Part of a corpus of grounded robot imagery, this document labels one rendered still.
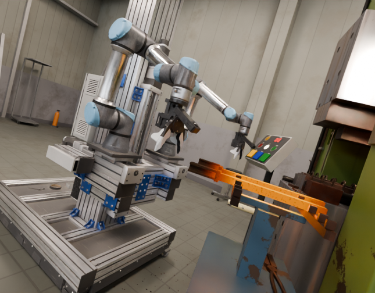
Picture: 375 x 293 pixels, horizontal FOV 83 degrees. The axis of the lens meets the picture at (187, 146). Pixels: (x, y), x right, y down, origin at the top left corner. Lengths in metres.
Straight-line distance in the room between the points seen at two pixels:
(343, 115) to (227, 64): 3.99
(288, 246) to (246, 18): 4.82
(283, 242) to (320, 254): 0.15
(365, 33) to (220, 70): 3.96
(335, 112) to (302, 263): 0.69
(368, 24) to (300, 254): 1.04
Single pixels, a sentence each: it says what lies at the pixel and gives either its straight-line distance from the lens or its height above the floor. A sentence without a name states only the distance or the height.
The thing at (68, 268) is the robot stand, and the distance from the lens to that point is 1.38.
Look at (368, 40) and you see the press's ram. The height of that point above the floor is 1.63.
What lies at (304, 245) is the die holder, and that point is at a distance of 1.11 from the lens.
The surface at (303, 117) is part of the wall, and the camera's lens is 4.39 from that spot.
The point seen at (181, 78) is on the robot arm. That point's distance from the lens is 0.79.
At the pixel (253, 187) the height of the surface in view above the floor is 0.93.
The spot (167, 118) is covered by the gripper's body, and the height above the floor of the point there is 1.06.
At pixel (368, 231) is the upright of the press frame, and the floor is 0.89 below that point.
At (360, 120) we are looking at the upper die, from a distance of 1.26.
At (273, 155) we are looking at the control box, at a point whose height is 1.04.
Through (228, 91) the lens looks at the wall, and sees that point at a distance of 4.80.
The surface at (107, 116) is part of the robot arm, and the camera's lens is 1.15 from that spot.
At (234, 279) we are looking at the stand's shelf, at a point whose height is 0.67.
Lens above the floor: 1.04
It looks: 4 degrees down
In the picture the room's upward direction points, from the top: 16 degrees clockwise
